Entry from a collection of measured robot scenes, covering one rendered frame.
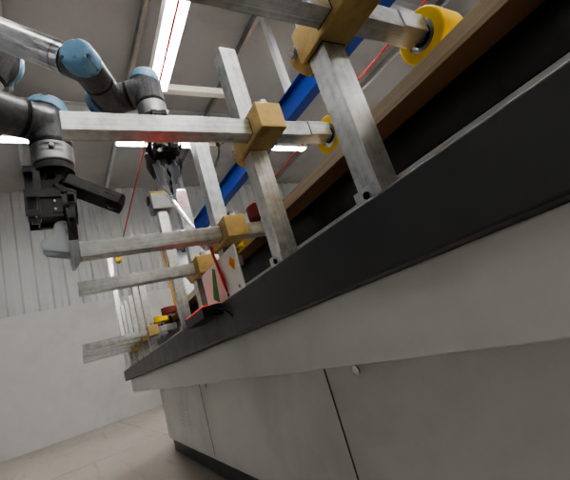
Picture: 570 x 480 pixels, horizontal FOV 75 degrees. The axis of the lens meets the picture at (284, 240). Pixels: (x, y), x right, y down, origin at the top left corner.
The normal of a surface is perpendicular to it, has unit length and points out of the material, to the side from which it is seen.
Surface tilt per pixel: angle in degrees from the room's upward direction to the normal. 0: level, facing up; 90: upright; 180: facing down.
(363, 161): 90
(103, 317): 90
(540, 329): 90
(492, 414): 90
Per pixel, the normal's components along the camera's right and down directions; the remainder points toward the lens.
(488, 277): -0.85, 0.13
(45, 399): 0.48, -0.36
